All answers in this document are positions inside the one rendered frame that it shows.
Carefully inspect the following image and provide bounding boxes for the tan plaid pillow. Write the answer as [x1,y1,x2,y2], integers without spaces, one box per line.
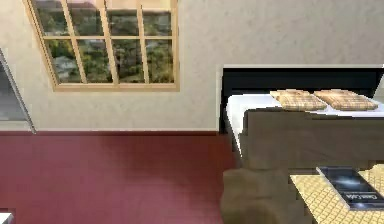
[313,88,380,112]
[269,88,328,112]

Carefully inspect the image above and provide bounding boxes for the wooden framed window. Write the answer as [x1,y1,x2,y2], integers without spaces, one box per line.
[22,0,181,93]

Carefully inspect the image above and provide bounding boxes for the bed with brown blanket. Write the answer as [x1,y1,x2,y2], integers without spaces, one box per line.
[218,64,384,224]

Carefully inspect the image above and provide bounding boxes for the dark blue book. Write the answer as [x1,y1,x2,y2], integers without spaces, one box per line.
[315,165,384,212]

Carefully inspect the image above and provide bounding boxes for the white furniture corner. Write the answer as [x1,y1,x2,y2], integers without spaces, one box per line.
[0,211,15,224]

